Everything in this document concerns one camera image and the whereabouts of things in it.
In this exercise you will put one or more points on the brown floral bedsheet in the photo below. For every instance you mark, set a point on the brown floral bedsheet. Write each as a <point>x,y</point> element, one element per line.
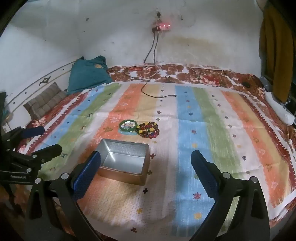
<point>180,71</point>

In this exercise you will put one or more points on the rectangular metal tin box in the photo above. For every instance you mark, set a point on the rectangular metal tin box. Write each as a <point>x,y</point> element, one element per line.
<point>120,160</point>

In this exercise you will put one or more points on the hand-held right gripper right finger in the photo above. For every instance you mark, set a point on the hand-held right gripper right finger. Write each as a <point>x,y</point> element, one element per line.
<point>203,175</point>

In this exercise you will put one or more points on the green bangle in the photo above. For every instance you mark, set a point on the green bangle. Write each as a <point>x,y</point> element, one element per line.
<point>120,127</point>

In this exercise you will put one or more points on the white headboard with black ornament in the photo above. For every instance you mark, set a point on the white headboard with black ornament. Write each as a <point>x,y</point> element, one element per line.
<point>45,80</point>

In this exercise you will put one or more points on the small black object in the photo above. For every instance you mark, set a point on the small black object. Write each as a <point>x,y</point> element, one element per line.
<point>246,84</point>

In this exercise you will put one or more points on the grey striped cushion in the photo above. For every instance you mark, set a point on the grey striped cushion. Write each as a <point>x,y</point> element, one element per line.
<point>44,99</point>

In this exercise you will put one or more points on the yellow hanging cloth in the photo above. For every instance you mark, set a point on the yellow hanging cloth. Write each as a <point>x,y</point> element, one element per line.
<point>275,51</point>

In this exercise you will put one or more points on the teal pillow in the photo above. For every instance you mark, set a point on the teal pillow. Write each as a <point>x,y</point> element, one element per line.
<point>87,74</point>

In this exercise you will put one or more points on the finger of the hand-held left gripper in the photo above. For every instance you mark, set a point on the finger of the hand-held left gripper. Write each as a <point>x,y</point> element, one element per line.
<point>48,151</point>
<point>32,131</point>

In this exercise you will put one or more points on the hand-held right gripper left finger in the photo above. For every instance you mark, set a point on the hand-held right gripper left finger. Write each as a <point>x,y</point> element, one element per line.
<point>86,177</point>

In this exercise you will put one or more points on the black box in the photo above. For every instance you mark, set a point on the black box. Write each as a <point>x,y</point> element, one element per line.
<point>2,106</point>

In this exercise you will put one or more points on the power strip with red lights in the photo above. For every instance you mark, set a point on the power strip with red lights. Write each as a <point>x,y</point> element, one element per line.
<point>161,27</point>

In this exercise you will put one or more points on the striped colourful blanket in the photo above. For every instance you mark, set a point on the striped colourful blanket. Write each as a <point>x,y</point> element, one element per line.
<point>185,139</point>

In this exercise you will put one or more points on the white rolled cloth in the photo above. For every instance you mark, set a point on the white rolled cloth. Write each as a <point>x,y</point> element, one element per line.
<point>278,107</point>

